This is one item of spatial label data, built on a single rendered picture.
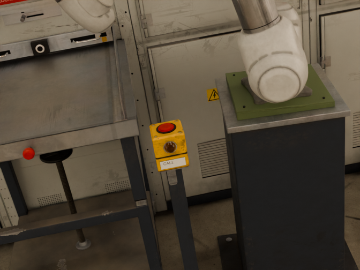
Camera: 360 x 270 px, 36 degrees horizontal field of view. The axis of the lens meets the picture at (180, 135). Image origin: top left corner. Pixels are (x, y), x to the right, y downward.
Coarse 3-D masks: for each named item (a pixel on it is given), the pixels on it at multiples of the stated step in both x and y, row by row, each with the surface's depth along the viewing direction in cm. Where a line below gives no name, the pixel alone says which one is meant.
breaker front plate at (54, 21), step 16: (32, 0) 198; (0, 16) 200; (16, 16) 200; (48, 16) 202; (64, 16) 203; (0, 32) 202; (16, 32) 203; (32, 32) 204; (48, 32) 205; (64, 32) 206
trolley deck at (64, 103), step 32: (0, 64) 209; (32, 64) 204; (64, 64) 199; (96, 64) 195; (128, 64) 190; (0, 96) 182; (32, 96) 178; (64, 96) 175; (96, 96) 171; (128, 96) 168; (0, 128) 162; (32, 128) 159; (64, 128) 156; (96, 128) 154; (128, 128) 156; (0, 160) 155
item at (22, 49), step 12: (48, 36) 205; (60, 36) 205; (72, 36) 206; (84, 36) 206; (108, 36) 208; (0, 48) 204; (12, 48) 205; (24, 48) 205; (60, 48) 207; (0, 60) 206
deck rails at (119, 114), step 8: (112, 48) 206; (112, 56) 198; (112, 64) 192; (120, 64) 191; (112, 72) 185; (120, 72) 184; (112, 80) 179; (120, 80) 173; (112, 88) 174; (120, 88) 160; (112, 96) 169; (120, 96) 152; (112, 104) 164; (120, 104) 163; (112, 112) 159; (120, 112) 158; (120, 120) 154
